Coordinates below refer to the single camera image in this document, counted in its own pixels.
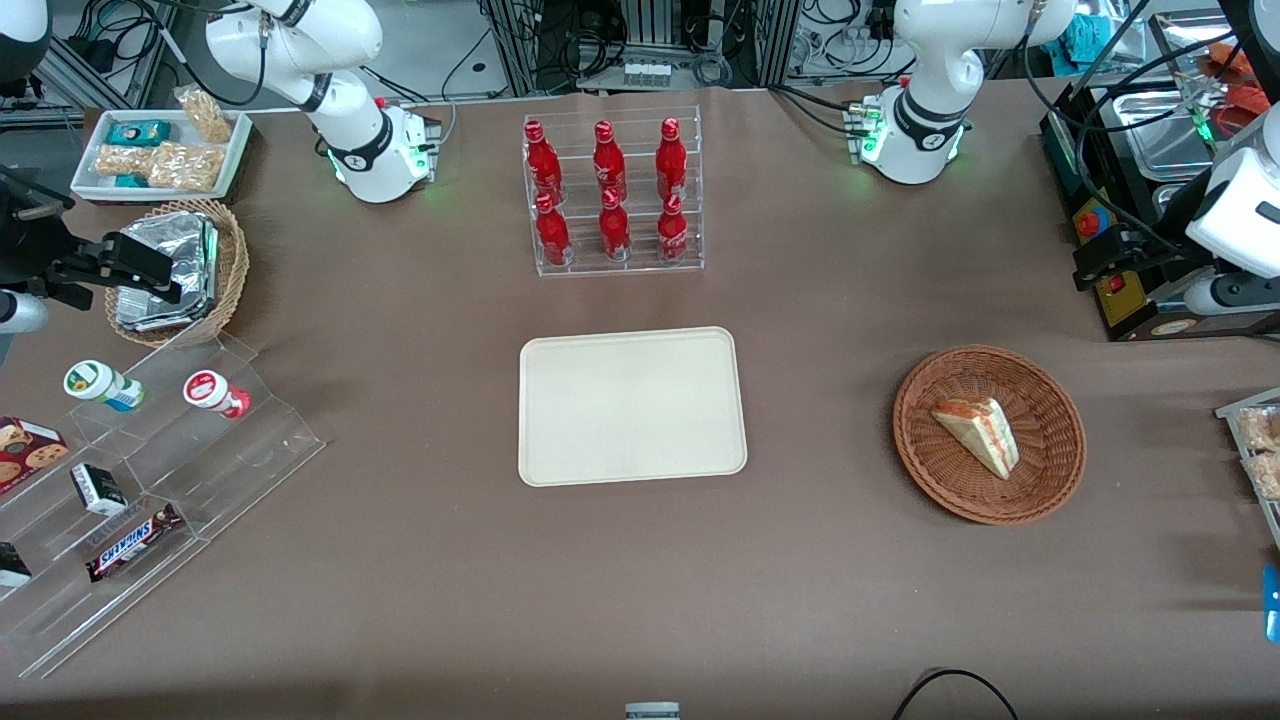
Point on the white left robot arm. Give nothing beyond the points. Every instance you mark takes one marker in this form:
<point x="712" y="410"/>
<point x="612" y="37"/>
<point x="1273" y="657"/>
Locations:
<point x="925" y="110"/>

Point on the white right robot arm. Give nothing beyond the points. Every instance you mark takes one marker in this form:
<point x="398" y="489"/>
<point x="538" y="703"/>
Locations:
<point x="350" y="130"/>

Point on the clear acrylic bottle rack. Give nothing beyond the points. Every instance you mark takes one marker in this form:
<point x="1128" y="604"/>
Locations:
<point x="640" y="270"/>

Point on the black snack box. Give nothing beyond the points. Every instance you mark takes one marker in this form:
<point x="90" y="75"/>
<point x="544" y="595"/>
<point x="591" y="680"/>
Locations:
<point x="12" y="565"/>

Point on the large peanut brittle pack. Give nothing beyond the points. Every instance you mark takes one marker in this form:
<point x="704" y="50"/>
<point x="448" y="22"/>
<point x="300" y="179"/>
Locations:
<point x="185" y="167"/>

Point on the light wicker basket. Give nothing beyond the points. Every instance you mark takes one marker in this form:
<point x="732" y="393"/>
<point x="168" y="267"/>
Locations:
<point x="230" y="270"/>

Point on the small teal packet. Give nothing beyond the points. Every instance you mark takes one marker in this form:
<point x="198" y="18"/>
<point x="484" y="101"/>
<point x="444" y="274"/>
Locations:
<point x="132" y="181"/>

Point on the white rectangular snack tray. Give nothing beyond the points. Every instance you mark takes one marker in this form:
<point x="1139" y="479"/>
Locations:
<point x="90" y="185"/>

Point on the red lid yogurt bottle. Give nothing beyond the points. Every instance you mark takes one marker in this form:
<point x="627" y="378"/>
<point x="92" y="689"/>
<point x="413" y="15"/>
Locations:
<point x="212" y="391"/>

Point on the clear bag of snacks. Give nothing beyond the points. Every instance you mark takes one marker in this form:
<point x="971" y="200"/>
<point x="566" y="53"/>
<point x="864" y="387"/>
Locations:
<point x="205" y="115"/>

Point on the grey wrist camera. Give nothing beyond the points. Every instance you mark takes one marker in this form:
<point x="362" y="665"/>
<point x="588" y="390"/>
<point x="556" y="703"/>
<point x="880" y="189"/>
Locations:
<point x="1235" y="294"/>
<point x="20" y="312"/>

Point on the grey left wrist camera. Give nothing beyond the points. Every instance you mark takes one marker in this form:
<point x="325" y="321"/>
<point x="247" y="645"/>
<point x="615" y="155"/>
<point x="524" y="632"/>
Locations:
<point x="1235" y="294"/>

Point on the silver foil wrapped pack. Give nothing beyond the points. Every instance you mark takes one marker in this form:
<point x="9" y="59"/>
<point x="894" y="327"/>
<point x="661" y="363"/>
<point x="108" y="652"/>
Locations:
<point x="150" y="315"/>
<point x="185" y="250"/>

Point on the white power strip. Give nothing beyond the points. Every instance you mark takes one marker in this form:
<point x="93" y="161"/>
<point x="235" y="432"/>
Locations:
<point x="645" y="73"/>

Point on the red cola bottle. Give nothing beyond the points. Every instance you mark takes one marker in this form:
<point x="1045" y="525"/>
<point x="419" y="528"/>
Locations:
<point x="672" y="235"/>
<point x="608" y="165"/>
<point x="552" y="238"/>
<point x="543" y="165"/>
<point x="614" y="232"/>
<point x="671" y="160"/>

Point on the aluminium frame rack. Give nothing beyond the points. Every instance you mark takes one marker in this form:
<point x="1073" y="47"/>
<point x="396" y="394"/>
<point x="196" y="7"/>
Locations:
<point x="650" y="30"/>

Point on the orange fried food piece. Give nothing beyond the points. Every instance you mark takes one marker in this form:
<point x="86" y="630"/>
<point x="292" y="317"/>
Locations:
<point x="1225" y="62"/>

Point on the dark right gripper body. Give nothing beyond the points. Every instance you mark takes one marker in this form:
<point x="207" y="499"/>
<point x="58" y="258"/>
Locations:
<point x="30" y="248"/>

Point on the cream plastic tray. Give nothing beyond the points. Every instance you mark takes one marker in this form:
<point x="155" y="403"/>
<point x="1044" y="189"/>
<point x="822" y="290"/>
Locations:
<point x="630" y="405"/>

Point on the clear tray of fried snacks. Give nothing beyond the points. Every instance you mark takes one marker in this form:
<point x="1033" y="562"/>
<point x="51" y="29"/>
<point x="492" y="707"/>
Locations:
<point x="1240" y="410"/>

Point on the black food warmer cabinet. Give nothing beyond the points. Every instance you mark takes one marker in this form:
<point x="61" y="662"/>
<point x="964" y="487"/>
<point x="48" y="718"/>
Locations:
<point x="1130" y="310"/>

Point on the red cookie box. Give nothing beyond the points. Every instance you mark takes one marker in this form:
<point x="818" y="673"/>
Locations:
<point x="28" y="455"/>

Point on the small black white box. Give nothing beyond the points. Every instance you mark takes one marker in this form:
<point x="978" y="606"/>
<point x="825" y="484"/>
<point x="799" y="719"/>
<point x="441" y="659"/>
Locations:
<point x="98" y="490"/>

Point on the clear acrylic stepped display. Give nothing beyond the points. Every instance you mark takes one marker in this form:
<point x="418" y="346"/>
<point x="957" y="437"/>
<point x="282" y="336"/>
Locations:
<point x="230" y="470"/>

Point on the green lid yogurt bottle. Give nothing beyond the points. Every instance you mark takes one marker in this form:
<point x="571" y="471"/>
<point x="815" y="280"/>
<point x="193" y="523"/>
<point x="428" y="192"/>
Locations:
<point x="100" y="384"/>

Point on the snickers chocolate bar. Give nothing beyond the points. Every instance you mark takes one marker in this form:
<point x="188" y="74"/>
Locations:
<point x="132" y="543"/>

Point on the steel food pan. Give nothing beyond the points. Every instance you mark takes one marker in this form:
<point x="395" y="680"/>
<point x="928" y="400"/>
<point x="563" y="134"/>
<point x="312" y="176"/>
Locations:
<point x="1170" y="195"/>
<point x="1160" y="130"/>

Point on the triangular sandwich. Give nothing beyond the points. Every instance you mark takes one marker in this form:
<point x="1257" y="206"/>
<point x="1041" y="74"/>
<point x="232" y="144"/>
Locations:
<point x="985" y="435"/>

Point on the small peanut brittle pack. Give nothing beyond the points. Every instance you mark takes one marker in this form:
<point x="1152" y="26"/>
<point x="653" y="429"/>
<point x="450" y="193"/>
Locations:
<point x="120" y="160"/>

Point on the brown wicker basket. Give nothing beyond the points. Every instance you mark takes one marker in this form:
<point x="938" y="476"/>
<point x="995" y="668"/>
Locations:
<point x="1045" y="480"/>

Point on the grey device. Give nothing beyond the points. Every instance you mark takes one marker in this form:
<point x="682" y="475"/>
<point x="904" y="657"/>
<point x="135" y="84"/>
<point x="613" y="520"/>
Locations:
<point x="652" y="711"/>

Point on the teal snack box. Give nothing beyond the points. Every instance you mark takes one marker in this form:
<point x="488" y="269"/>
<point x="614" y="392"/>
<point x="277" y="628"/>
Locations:
<point x="138" y="132"/>

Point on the blue plastic object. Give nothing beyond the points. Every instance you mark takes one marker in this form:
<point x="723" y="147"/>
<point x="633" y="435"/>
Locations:
<point x="1272" y="605"/>

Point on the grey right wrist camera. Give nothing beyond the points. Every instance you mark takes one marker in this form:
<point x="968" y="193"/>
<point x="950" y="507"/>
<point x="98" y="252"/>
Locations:
<point x="20" y="312"/>

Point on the fried snack piece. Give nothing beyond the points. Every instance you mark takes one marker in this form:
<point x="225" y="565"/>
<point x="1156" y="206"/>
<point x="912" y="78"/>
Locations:
<point x="1262" y="428"/>
<point x="1266" y="475"/>

